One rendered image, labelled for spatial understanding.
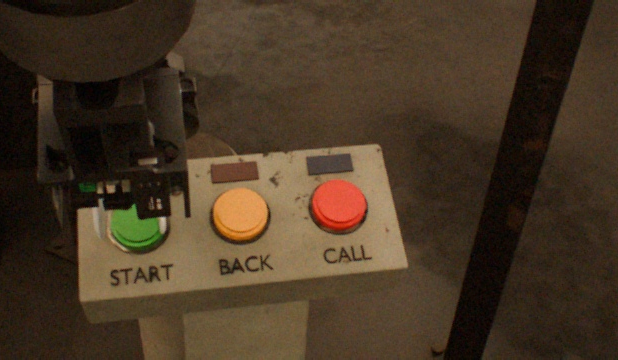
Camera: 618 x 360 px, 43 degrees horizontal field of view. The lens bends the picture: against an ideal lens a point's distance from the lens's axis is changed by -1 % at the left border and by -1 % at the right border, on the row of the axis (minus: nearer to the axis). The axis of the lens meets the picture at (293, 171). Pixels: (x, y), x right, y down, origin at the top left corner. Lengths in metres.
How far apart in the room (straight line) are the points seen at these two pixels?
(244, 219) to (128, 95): 0.27
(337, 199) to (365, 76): 1.24
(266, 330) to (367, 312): 0.68
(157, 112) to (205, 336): 0.28
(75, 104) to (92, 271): 0.27
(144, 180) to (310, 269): 0.22
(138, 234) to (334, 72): 1.30
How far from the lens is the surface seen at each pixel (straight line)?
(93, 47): 0.31
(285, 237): 0.60
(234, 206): 0.59
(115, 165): 0.38
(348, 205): 0.60
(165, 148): 0.40
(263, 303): 0.62
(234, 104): 1.73
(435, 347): 1.28
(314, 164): 0.62
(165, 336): 0.88
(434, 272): 1.40
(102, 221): 0.49
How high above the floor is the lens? 1.02
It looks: 41 degrees down
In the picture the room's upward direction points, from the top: 3 degrees clockwise
